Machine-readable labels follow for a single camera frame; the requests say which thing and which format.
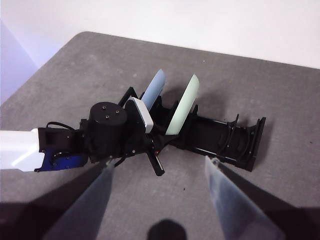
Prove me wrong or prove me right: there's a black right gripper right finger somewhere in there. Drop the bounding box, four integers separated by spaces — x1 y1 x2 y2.
204 156 320 240

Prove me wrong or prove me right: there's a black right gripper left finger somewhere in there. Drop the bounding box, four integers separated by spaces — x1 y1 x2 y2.
0 159 116 240

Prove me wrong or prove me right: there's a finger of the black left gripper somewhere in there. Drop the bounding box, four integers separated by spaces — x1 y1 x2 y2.
156 134 181 154

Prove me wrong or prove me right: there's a pale green round plate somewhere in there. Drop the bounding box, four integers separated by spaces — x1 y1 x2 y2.
165 73 201 136

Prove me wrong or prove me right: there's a blue round plate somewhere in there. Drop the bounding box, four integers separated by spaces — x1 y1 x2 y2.
141 69 167 111

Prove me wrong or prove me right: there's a black plastic plate rack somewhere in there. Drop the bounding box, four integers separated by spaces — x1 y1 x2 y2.
117 86 267 173

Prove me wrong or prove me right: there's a black cable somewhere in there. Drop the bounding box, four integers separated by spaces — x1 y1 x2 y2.
46 121 77 133

